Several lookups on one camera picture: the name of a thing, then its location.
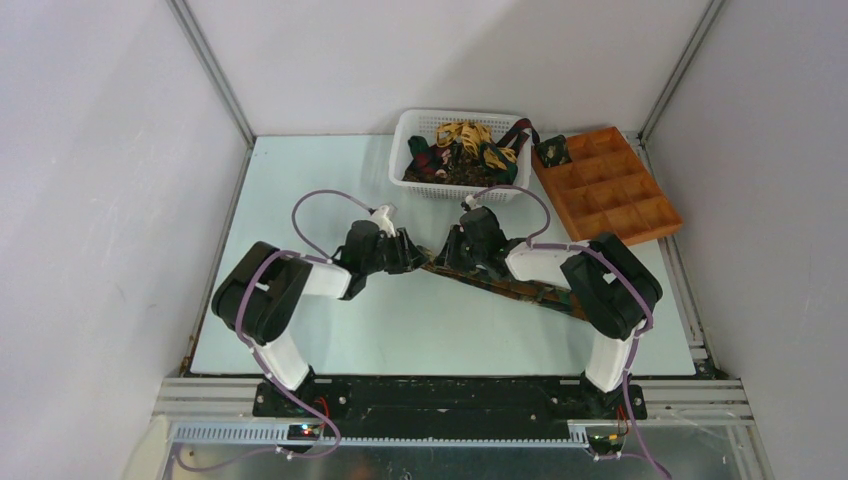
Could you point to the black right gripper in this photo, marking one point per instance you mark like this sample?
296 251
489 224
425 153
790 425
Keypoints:
450 257

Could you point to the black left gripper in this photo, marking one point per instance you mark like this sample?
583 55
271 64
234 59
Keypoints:
408 255

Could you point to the dark floral patterned tie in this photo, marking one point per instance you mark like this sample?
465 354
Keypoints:
555 298

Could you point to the white plastic mesh basket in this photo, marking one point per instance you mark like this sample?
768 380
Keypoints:
424 123

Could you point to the orange compartment tray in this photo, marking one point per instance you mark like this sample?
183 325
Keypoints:
607 188

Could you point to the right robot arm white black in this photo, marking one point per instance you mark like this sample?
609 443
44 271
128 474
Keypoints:
602 278

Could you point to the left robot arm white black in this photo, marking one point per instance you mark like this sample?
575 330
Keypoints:
259 297

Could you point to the brown dark patterned tie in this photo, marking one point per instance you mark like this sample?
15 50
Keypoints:
442 167

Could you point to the green navy plaid tie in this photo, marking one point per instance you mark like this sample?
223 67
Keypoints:
418 144

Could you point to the red navy striped tie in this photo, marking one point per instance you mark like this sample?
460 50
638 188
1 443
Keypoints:
521 132

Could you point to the rolled dark patterned tie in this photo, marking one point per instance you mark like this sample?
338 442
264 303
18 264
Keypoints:
553 152

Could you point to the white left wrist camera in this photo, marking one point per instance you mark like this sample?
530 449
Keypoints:
382 217

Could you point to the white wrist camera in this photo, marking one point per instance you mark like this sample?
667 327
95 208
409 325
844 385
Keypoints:
382 217
469 203

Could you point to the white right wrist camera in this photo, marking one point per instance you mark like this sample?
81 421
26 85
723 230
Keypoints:
469 203

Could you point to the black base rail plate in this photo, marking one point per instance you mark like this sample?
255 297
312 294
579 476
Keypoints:
451 408

